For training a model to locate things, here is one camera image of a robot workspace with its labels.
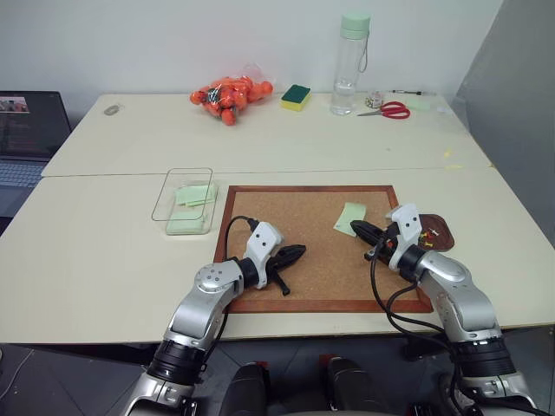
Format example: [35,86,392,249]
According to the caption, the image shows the green sticky note stack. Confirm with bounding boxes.
[166,210,209,236]
[174,183,217,209]

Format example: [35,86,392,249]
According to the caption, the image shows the dark rounded shape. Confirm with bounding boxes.
[226,361,272,416]
[319,354,379,416]

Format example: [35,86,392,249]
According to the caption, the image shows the bag of oranges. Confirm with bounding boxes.
[188,63,276,127]

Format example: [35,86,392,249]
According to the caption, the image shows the yellow and green sponge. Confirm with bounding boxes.
[279,83,314,112]

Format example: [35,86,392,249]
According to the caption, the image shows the black strap on left gripper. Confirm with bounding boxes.
[272,269,291,298]

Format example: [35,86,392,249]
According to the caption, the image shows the clear bottle with green lid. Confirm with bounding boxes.
[330,11,373,117]

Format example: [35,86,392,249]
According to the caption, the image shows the grey laptop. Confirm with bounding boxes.
[0,90,73,218]

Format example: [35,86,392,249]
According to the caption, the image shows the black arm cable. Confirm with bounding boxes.
[214,214,261,266]
[362,240,461,348]

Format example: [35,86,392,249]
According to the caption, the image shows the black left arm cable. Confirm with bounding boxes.
[214,214,261,266]

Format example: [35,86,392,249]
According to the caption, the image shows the black bracket under table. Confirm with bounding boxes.
[402,335,440,361]

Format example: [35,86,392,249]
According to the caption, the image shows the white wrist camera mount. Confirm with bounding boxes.
[242,221,285,290]
[384,203,424,270]

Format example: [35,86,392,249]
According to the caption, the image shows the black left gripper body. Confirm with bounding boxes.
[264,248,288,283]

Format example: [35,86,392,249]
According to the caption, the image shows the brown wooden tray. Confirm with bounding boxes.
[416,212,457,253]

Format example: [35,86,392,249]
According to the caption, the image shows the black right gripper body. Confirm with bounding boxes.
[366,223,401,267]

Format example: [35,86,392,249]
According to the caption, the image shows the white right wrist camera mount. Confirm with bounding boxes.
[384,203,424,270]

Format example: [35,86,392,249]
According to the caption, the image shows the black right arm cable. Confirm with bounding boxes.
[362,240,461,348]

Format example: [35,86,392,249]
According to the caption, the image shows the single green sticky note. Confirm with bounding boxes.
[333,201,367,236]

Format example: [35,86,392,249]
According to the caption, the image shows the grey partition panel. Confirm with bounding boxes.
[449,0,555,327]

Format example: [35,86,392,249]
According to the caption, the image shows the red handled scissors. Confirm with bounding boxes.
[356,101,412,120]

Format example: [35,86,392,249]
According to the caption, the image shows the wood framed cork board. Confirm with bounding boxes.
[214,185,434,315]

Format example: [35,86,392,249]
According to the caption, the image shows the yellow paper scraps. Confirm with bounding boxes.
[442,148,464,171]

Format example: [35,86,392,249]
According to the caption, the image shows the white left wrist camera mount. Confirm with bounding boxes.
[242,221,285,290]

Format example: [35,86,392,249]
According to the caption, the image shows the clear plastic box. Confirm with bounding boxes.
[151,167,220,237]

